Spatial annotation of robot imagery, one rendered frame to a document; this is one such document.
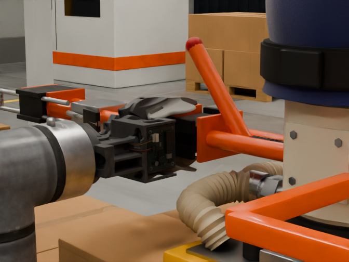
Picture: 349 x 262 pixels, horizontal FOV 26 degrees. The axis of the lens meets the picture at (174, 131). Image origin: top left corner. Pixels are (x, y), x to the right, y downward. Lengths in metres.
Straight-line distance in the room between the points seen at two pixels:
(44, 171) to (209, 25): 7.91
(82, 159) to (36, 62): 3.80
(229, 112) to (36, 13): 3.71
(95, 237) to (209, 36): 7.76
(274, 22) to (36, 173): 0.30
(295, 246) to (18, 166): 0.33
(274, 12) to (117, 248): 0.36
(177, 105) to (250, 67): 7.31
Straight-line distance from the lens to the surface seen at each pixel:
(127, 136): 0.91
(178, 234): 1.00
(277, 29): 0.79
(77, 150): 0.84
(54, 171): 0.83
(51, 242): 2.21
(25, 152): 0.81
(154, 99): 0.99
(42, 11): 4.65
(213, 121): 0.97
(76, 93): 1.26
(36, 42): 4.63
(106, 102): 1.17
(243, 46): 8.35
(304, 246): 0.58
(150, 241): 0.98
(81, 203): 2.57
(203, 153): 0.97
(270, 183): 0.93
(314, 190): 0.71
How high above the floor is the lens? 1.27
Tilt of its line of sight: 11 degrees down
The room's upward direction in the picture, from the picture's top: straight up
